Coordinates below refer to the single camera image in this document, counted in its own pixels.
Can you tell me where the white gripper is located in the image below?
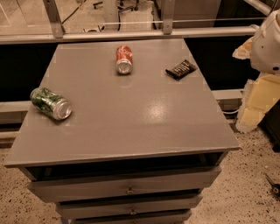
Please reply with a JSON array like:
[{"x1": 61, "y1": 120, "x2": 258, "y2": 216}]
[{"x1": 232, "y1": 10, "x2": 280, "y2": 133}]

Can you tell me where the red coke can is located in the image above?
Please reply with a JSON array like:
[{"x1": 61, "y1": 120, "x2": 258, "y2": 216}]
[{"x1": 115, "y1": 45, "x2": 133, "y2": 74}]

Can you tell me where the green soda can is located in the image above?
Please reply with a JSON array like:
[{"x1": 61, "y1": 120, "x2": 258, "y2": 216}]
[{"x1": 30, "y1": 87, "x2": 72, "y2": 121}]

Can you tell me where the black snack packet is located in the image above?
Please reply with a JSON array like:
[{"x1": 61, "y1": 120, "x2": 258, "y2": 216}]
[{"x1": 165, "y1": 59, "x2": 197, "y2": 81}]

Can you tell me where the black caster wheel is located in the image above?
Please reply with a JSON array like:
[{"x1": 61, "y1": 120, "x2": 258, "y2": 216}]
[{"x1": 265, "y1": 173, "x2": 280, "y2": 197}]

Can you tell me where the grey drawer cabinet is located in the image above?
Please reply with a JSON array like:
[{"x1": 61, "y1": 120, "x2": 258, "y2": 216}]
[{"x1": 3, "y1": 38, "x2": 242, "y2": 224}]

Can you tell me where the middle grey drawer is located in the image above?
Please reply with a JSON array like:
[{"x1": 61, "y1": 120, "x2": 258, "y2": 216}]
[{"x1": 57, "y1": 193, "x2": 202, "y2": 220}]

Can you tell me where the grey drawer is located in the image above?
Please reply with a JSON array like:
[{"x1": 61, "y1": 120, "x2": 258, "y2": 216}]
[
  {"x1": 73, "y1": 209, "x2": 192, "y2": 224},
  {"x1": 28, "y1": 166, "x2": 221, "y2": 202},
  {"x1": 57, "y1": 193, "x2": 202, "y2": 220}
]

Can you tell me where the bottom grey drawer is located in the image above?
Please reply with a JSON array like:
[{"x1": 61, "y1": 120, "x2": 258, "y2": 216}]
[{"x1": 73, "y1": 209, "x2": 192, "y2": 224}]

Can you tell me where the top grey drawer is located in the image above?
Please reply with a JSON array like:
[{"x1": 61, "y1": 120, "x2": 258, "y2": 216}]
[{"x1": 28, "y1": 166, "x2": 221, "y2": 202}]

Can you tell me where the white cable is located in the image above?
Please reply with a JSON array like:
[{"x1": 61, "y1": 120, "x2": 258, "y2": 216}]
[{"x1": 221, "y1": 107, "x2": 242, "y2": 116}]

